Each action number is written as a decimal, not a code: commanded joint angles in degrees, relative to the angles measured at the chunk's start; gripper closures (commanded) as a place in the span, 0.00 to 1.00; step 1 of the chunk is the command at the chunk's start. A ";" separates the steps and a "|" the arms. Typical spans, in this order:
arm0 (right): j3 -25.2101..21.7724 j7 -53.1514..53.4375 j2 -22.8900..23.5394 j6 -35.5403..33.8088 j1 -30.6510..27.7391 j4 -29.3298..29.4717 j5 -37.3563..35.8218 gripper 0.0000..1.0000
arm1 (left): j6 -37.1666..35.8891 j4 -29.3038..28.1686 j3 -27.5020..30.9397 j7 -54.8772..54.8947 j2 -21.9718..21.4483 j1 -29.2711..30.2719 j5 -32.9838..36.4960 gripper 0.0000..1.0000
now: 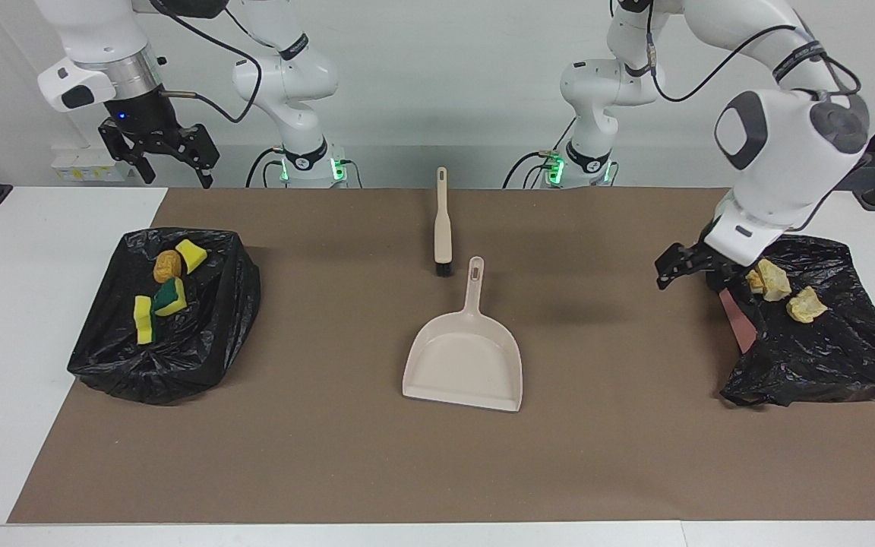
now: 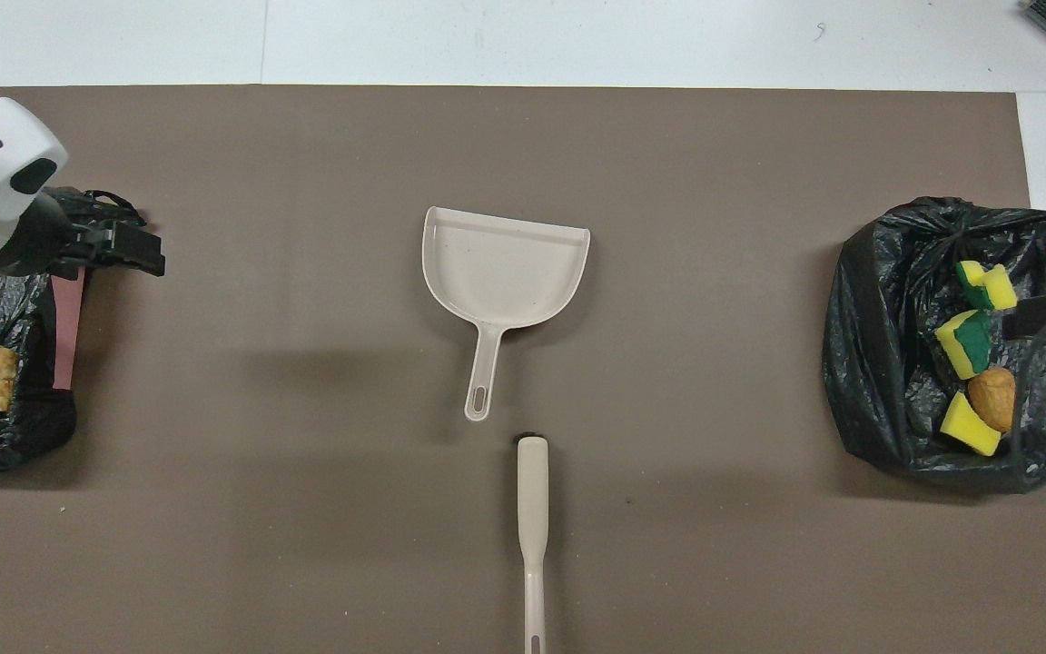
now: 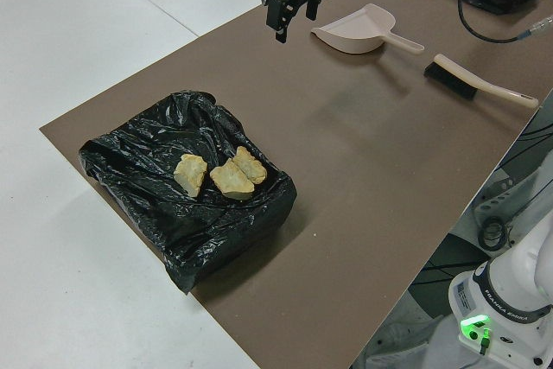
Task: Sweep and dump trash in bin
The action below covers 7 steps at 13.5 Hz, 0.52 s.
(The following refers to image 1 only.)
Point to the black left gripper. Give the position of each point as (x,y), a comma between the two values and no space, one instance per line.
(715,262)

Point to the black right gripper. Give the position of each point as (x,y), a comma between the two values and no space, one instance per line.
(141,121)

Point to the small golden croissant piece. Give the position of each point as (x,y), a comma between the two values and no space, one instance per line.
(754,282)

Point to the pale bread piece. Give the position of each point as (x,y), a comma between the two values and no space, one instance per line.
(775,281)

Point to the yellow sponge piece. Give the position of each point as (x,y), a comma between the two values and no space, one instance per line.
(191,256)
(144,320)
(172,298)

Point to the brown bread roll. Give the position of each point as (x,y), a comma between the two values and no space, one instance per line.
(167,266)

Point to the beige plastic dustpan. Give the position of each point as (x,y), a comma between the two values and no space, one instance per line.
(464,365)

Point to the beige hand brush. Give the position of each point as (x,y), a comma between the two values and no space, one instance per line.
(443,235)

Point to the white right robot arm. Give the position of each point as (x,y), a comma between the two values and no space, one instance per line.
(103,45)

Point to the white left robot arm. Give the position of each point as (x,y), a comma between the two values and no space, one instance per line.
(779,152)

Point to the black trash bag bin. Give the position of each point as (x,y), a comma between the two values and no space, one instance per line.
(202,342)

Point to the pink box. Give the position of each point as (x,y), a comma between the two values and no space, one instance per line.
(737,323)

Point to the black bag over pink box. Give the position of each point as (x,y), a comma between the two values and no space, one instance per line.
(810,349)

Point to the brown table mat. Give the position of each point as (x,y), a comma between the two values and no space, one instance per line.
(407,471)

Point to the white wall power box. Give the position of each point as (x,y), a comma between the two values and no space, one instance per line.
(92,165)

